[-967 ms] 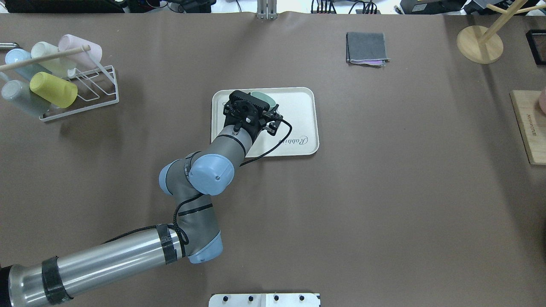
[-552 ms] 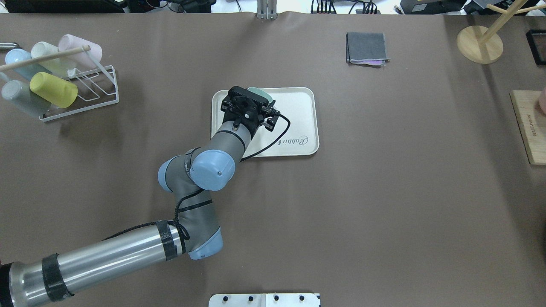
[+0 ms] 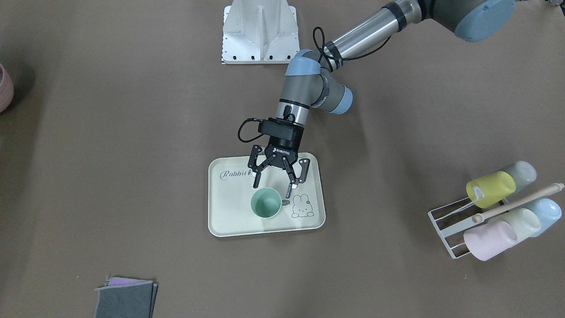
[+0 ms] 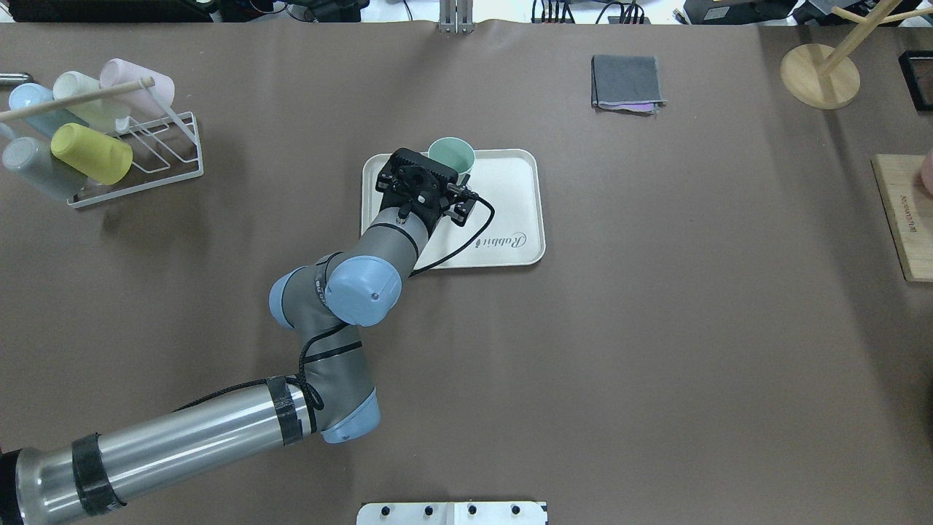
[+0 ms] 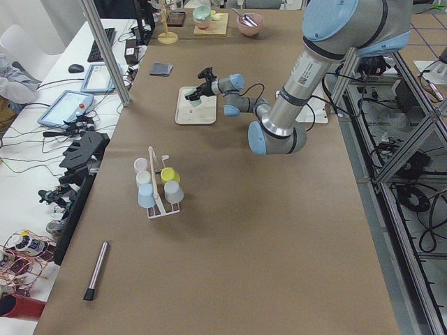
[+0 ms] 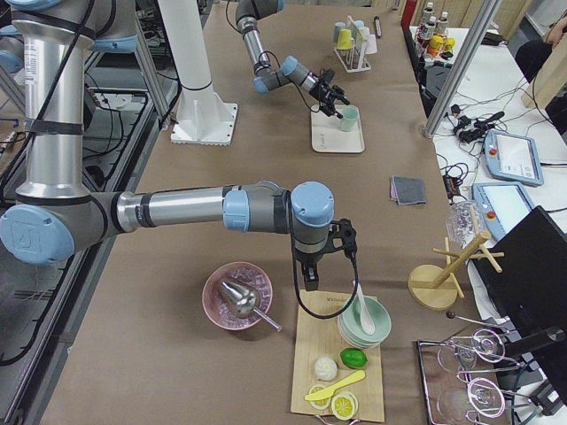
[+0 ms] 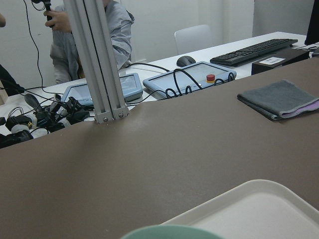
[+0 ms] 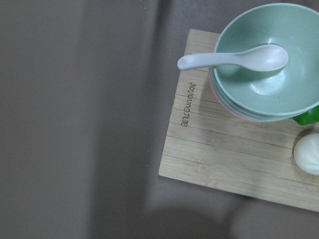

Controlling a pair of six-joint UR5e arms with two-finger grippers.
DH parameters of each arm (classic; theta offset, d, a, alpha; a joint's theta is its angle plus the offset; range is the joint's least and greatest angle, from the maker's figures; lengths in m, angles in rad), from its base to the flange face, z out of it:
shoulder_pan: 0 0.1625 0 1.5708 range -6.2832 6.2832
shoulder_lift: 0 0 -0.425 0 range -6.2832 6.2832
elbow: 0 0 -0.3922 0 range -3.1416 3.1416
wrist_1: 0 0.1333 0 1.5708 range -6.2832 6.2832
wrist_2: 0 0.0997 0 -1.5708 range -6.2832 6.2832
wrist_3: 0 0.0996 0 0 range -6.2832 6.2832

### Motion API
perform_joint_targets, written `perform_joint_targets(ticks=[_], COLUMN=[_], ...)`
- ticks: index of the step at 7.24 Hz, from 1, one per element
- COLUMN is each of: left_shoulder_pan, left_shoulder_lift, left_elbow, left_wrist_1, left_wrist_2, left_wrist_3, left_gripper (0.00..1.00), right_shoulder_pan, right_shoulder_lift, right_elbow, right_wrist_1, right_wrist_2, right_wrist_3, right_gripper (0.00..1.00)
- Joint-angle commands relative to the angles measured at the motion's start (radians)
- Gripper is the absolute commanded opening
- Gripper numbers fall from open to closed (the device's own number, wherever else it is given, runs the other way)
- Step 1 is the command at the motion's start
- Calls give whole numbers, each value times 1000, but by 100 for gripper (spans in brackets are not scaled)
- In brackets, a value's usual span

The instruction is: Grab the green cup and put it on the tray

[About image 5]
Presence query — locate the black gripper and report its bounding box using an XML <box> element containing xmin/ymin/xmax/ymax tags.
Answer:
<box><xmin>184</xmin><ymin>80</ymin><xmax>220</xmax><ymax>102</ymax></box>

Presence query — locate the green cup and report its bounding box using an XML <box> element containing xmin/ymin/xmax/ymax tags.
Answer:
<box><xmin>185</xmin><ymin>91</ymin><xmax>202</xmax><ymax>107</ymax></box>

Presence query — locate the cream rabbit tray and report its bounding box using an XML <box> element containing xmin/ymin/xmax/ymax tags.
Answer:
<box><xmin>175</xmin><ymin>87</ymin><xmax>217</xmax><ymax>125</ymax></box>

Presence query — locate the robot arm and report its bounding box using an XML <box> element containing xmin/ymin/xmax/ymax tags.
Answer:
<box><xmin>185</xmin><ymin>0</ymin><xmax>413</xmax><ymax>156</ymax></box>

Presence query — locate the yellow cup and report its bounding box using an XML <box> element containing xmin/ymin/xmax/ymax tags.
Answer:
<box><xmin>160</xmin><ymin>167</ymin><xmax>181</xmax><ymax>184</ymax></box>

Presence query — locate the pink cup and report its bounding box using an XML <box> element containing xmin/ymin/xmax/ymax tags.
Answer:
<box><xmin>133</xmin><ymin>157</ymin><xmax>149</xmax><ymax>174</ymax></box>

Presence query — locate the white cup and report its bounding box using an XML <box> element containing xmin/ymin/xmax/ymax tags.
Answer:
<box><xmin>135</xmin><ymin>170</ymin><xmax>152</xmax><ymax>188</ymax></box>

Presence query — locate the grey cup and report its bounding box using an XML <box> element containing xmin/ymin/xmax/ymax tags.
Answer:
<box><xmin>164</xmin><ymin>180</ymin><xmax>184</xmax><ymax>204</ymax></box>

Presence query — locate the blue cup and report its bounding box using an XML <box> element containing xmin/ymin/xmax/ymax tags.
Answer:
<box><xmin>138</xmin><ymin>183</ymin><xmax>156</xmax><ymax>209</ymax></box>

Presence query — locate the grey folded cloth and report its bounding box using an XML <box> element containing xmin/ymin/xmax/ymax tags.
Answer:
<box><xmin>149</xmin><ymin>62</ymin><xmax>173</xmax><ymax>77</ymax></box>

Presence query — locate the wooden mug tree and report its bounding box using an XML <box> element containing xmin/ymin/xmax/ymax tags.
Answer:
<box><xmin>148</xmin><ymin>0</ymin><xmax>178</xmax><ymax>45</ymax></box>

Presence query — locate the wooden cutting board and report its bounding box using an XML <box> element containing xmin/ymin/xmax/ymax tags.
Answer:
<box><xmin>193</xmin><ymin>13</ymin><xmax>228</xmax><ymax>37</ymax></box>

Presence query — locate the stack of green bowls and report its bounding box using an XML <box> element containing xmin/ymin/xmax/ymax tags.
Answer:
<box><xmin>193</xmin><ymin>6</ymin><xmax>212</xmax><ymax>29</ymax></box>

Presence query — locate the metal ice scoop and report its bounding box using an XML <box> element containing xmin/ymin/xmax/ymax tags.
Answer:
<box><xmin>233</xmin><ymin>8</ymin><xmax>258</xmax><ymax>27</ymax></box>

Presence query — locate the pink bowl with ice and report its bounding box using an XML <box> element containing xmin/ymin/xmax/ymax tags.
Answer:
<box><xmin>236</xmin><ymin>13</ymin><xmax>265</xmax><ymax>36</ymax></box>

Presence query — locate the upper teach pendant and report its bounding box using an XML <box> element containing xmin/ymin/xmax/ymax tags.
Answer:
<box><xmin>80</xmin><ymin>63</ymin><xmax>115</xmax><ymax>95</ymax></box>

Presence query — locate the teach pendant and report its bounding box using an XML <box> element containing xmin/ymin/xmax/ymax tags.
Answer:
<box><xmin>80</xmin><ymin>63</ymin><xmax>115</xmax><ymax>95</ymax></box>
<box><xmin>37</xmin><ymin>90</ymin><xmax>94</xmax><ymax>128</ymax></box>

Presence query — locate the black keyboard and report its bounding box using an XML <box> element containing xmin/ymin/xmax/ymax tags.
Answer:
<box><xmin>87</xmin><ymin>27</ymin><xmax>117</xmax><ymax>64</ymax></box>

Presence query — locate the black computer mouse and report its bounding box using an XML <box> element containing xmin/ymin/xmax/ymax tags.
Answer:
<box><xmin>68</xmin><ymin>64</ymin><xmax>85</xmax><ymax>74</ymax></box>

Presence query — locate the lower teach pendant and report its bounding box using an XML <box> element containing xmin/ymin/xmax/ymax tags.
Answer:
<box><xmin>37</xmin><ymin>90</ymin><xmax>94</xmax><ymax>128</ymax></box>

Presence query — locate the person in grey jacket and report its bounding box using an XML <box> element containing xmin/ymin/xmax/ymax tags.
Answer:
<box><xmin>1</xmin><ymin>52</ymin><xmax>38</xmax><ymax>114</ymax></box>

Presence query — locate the metal rod black tip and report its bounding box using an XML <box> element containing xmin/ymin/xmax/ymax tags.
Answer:
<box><xmin>83</xmin><ymin>241</ymin><xmax>109</xmax><ymax>301</ymax></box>

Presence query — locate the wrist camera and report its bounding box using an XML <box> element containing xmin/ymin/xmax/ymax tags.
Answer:
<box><xmin>197</xmin><ymin>67</ymin><xmax>217</xmax><ymax>82</ymax></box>

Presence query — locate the aluminium frame post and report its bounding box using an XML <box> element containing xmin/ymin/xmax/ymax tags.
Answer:
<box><xmin>80</xmin><ymin>0</ymin><xmax>131</xmax><ymax>107</ymax></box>

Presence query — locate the white wire cup rack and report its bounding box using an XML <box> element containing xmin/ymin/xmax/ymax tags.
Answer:
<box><xmin>139</xmin><ymin>146</ymin><xmax>181</xmax><ymax>219</ymax></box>

